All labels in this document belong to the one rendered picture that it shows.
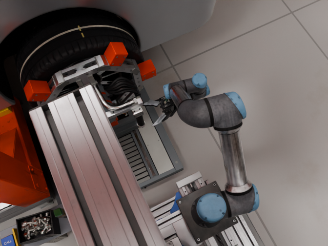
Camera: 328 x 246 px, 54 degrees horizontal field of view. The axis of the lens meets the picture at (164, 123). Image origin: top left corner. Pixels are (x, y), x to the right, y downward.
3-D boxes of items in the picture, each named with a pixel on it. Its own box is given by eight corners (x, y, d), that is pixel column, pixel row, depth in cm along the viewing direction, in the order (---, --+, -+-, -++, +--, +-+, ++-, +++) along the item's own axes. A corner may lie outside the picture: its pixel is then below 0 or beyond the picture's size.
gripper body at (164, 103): (157, 98, 165) (178, 89, 167) (158, 104, 173) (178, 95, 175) (163, 110, 163) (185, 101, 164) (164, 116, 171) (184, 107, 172)
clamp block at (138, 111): (137, 100, 166) (135, 95, 161) (144, 114, 163) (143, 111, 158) (128, 103, 165) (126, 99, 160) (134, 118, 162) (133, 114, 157)
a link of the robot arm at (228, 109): (221, 209, 146) (199, 95, 129) (253, 200, 147) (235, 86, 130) (230, 224, 135) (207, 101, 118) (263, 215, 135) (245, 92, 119)
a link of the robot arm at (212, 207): (192, 199, 146) (194, 196, 133) (220, 192, 147) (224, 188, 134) (199, 226, 142) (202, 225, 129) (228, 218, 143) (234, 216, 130)
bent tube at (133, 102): (123, 72, 162) (120, 61, 152) (138, 104, 156) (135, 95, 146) (91, 86, 160) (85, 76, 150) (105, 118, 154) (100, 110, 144)
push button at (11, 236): (13, 234, 188) (11, 234, 186) (17, 245, 185) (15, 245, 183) (2, 239, 187) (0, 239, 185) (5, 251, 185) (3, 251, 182)
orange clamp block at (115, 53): (115, 54, 158) (122, 41, 151) (121, 67, 155) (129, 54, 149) (102, 54, 153) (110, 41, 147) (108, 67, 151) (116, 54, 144)
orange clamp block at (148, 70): (136, 71, 181) (151, 65, 182) (142, 82, 178) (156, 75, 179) (135, 64, 174) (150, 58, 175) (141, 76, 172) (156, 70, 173)
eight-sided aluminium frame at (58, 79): (142, 90, 203) (131, 41, 152) (146, 99, 201) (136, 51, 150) (61, 125, 197) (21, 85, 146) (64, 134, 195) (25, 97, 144)
